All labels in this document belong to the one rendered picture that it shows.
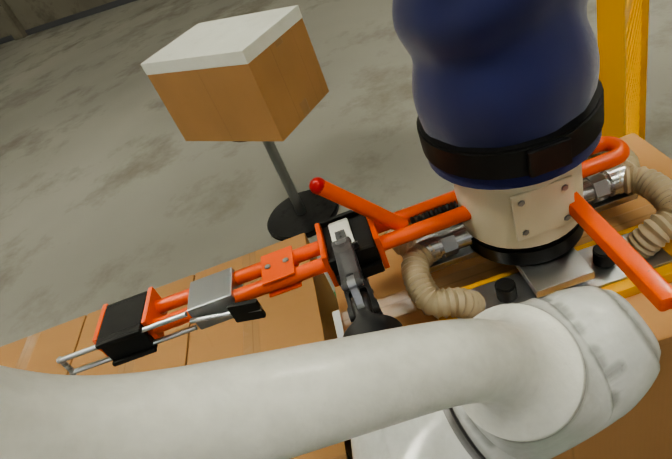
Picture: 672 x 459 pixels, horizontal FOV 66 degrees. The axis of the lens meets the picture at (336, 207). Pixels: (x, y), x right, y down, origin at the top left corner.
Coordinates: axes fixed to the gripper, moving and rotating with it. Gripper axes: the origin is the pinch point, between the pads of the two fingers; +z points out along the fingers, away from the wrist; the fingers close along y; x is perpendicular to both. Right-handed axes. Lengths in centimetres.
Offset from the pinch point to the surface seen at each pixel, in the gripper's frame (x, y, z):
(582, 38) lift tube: 31.7, -22.4, -8.5
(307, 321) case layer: -21, 54, 40
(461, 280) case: 14.4, 12.6, -2.1
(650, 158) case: 52, 13, 9
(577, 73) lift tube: 30.4, -19.4, -9.6
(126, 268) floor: -135, 109, 179
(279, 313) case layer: -29, 54, 46
